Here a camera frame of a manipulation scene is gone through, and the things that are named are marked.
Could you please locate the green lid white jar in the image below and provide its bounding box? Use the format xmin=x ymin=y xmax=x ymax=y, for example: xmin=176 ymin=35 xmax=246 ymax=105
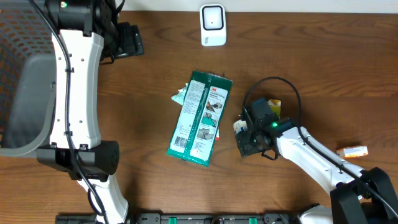
xmin=233 ymin=119 xmax=248 ymax=135

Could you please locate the green tea carton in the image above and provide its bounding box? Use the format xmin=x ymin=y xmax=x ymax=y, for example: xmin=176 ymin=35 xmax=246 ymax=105
xmin=267 ymin=99 xmax=282 ymax=118

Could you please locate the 3M gloves package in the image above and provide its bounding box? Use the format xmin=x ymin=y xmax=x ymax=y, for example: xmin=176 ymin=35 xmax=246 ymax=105
xmin=166 ymin=70 xmax=233 ymax=167

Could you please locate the light green tissue pack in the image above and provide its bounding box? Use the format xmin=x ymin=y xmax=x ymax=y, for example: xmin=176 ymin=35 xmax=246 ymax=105
xmin=171 ymin=83 xmax=188 ymax=105

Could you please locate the small orange box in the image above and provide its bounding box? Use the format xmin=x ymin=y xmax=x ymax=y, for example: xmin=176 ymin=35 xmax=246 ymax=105
xmin=336 ymin=146 xmax=368 ymax=159

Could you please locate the red sachet stick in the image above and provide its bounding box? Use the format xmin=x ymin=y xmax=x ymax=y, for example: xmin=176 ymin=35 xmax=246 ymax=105
xmin=215 ymin=128 xmax=220 ymax=141

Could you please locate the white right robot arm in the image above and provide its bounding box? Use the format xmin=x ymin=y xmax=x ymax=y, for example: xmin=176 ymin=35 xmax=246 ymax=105
xmin=234 ymin=98 xmax=397 ymax=223

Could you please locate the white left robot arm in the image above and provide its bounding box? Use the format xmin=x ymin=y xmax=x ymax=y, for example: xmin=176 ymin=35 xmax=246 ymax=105
xmin=37 ymin=0 xmax=144 ymax=223

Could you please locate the white barcode scanner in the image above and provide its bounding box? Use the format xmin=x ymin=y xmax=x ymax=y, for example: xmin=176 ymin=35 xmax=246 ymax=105
xmin=199 ymin=4 xmax=227 ymax=47

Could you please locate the grey plastic basket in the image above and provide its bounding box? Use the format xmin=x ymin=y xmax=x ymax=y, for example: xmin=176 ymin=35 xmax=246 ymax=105
xmin=1 ymin=1 xmax=56 ymax=157

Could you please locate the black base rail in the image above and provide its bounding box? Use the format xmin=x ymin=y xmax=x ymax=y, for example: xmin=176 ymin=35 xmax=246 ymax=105
xmin=55 ymin=212 xmax=302 ymax=224

